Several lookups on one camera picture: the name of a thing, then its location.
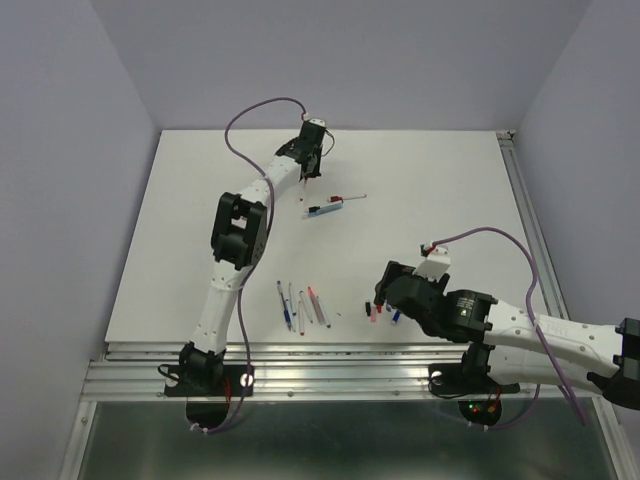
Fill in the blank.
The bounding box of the blue ballpoint pen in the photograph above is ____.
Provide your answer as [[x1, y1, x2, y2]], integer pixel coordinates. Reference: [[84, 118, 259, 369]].
[[276, 280, 293, 331]]

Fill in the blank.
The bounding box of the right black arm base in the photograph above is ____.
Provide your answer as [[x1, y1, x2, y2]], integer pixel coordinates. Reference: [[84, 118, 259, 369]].
[[427, 344, 520, 429]]

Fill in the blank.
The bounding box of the aluminium right side rail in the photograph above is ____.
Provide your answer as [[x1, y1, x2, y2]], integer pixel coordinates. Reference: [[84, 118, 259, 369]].
[[496, 131, 570, 320]]

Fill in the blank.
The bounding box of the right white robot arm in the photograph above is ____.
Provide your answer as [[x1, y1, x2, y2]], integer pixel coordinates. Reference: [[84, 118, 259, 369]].
[[374, 261, 639, 410]]

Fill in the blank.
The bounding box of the aluminium rail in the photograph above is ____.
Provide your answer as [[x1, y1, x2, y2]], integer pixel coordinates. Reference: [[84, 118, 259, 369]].
[[60, 343, 639, 479], [496, 131, 570, 320]]

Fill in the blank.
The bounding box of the light blue pen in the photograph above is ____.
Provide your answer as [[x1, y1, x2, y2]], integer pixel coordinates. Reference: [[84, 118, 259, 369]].
[[305, 202, 344, 218]]

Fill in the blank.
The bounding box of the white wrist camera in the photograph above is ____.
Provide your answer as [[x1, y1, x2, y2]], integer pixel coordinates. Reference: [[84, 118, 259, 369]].
[[413, 245, 451, 281], [304, 116, 327, 128]]

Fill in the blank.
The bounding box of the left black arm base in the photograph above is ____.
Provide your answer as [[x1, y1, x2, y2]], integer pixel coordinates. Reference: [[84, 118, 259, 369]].
[[157, 343, 256, 435]]

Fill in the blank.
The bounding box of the uncapped white blue marker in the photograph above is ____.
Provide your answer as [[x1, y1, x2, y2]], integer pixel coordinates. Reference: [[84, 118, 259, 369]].
[[299, 290, 314, 323]]

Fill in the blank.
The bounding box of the thin white red pen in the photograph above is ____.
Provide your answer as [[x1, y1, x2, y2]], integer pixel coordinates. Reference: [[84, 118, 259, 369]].
[[328, 194, 368, 203]]

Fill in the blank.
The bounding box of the thin white red-tipped pen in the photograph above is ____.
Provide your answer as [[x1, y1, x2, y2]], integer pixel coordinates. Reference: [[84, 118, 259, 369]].
[[298, 300, 305, 336]]

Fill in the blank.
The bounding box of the translucent red pen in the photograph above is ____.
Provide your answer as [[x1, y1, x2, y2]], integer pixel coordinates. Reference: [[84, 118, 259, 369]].
[[307, 286, 326, 325]]

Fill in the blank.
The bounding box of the aluminium front rail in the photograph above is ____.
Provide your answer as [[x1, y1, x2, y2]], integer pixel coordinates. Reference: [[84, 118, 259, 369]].
[[60, 343, 639, 479]]

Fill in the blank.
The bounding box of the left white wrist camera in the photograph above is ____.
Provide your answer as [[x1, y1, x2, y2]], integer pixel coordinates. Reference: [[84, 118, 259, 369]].
[[304, 116, 327, 128]]

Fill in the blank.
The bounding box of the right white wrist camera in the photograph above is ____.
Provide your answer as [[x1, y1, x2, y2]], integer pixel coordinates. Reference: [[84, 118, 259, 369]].
[[413, 245, 451, 281]]

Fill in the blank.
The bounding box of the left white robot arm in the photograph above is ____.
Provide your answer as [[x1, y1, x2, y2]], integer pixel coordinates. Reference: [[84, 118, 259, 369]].
[[179, 118, 327, 394]]

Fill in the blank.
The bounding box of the white marker blue cap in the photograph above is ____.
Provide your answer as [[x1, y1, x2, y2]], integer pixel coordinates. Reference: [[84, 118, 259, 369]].
[[288, 282, 297, 317]]

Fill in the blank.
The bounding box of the thin pen black cap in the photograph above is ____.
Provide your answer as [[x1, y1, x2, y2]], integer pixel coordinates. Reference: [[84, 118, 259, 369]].
[[316, 296, 332, 328]]

